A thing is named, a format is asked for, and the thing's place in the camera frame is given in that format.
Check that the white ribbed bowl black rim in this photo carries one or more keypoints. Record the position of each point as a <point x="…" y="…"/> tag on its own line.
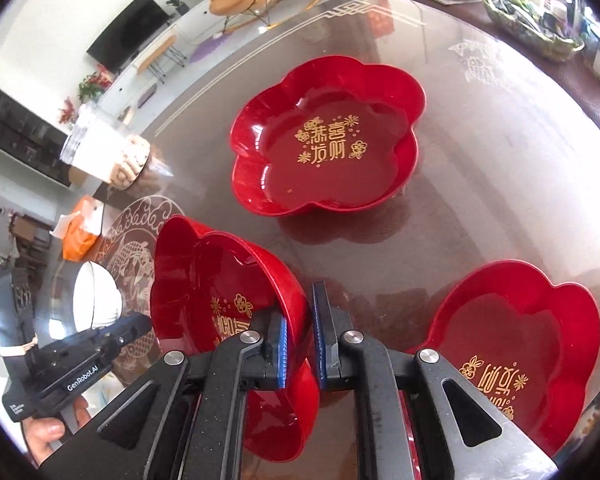
<point x="96" y="300"/>

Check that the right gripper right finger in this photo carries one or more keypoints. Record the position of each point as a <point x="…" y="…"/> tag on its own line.
<point x="417" y="417"/>

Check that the person's left hand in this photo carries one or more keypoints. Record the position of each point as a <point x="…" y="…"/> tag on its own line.
<point x="39" y="433"/>

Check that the small wooden side table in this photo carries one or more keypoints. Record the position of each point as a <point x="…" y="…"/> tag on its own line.
<point x="159" y="49"/>

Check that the black flat television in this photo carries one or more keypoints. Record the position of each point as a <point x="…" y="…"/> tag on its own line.
<point x="126" y="33"/>

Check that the red flower plate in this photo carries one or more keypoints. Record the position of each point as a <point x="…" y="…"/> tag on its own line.
<point x="334" y="134"/>
<point x="208" y="286"/>
<point x="529" y="345"/>

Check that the orange tissue pack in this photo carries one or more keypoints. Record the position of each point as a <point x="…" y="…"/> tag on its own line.
<point x="79" y="230"/>

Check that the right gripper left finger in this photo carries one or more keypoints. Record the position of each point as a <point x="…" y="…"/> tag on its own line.
<point x="184" y="418"/>

